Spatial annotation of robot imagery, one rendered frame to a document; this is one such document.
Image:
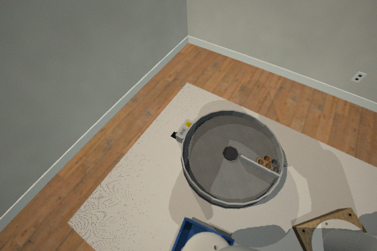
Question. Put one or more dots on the grey metal ring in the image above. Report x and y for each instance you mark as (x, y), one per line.
(276, 168)
(275, 161)

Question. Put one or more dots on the blue crate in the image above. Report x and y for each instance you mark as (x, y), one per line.
(189, 229)

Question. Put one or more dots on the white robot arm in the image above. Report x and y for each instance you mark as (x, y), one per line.
(335, 236)

